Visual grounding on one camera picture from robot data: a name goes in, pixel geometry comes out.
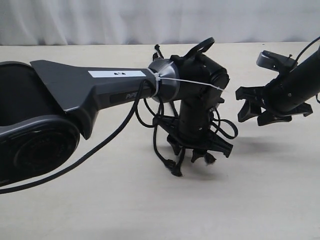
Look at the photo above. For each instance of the white backdrop curtain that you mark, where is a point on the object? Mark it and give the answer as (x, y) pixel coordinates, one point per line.
(124, 22)

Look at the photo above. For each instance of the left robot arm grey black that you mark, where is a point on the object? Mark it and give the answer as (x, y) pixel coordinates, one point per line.
(46, 107)

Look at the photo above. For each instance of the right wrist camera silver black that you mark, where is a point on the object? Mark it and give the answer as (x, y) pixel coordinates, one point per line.
(275, 62)

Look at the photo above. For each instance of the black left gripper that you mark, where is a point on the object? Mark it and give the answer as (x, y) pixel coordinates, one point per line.
(192, 130)

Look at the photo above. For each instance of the white zip tie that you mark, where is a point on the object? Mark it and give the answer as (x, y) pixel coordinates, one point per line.
(156, 72)

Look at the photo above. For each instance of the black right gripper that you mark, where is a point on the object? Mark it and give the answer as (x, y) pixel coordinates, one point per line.
(280, 104)

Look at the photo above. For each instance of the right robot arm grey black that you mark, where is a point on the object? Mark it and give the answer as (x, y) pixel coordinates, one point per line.
(303, 80)

